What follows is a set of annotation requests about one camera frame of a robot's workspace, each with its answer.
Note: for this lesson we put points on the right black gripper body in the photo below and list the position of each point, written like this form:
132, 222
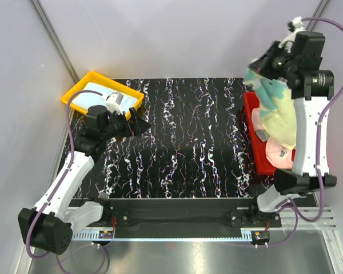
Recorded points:
278, 63

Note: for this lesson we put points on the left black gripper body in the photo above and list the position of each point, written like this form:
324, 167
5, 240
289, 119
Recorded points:
118, 125

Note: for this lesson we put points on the light blue towel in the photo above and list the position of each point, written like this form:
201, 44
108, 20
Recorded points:
88, 99

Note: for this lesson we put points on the pale yellow towel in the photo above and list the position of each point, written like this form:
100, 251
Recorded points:
277, 113

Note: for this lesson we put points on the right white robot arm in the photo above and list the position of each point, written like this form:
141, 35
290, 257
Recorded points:
294, 96

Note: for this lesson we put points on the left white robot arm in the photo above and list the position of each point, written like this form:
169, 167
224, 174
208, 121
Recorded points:
48, 225

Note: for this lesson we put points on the red plastic bin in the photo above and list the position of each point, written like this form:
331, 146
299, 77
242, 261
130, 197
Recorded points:
263, 166

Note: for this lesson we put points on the yellow plastic tray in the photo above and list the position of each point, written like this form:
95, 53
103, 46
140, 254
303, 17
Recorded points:
97, 78

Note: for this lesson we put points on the black marble pattern mat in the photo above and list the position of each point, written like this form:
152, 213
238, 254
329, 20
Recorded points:
198, 145

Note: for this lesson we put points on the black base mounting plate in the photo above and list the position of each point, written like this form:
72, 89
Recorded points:
186, 218

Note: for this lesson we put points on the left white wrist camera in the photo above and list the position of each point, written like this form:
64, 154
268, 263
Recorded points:
113, 103

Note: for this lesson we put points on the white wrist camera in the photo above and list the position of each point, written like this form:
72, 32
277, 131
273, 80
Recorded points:
295, 26
113, 103

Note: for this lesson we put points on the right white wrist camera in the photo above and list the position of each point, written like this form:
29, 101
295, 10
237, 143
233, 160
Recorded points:
295, 26

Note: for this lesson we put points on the left aluminium frame post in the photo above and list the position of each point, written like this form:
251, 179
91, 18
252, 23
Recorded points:
51, 33

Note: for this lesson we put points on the aluminium frame post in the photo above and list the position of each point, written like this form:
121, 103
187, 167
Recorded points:
318, 13
51, 33

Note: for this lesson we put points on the right aluminium frame post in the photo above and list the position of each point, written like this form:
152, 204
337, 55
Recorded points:
318, 13

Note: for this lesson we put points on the slotted white cable duct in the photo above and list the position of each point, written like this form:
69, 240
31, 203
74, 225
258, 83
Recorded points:
94, 235

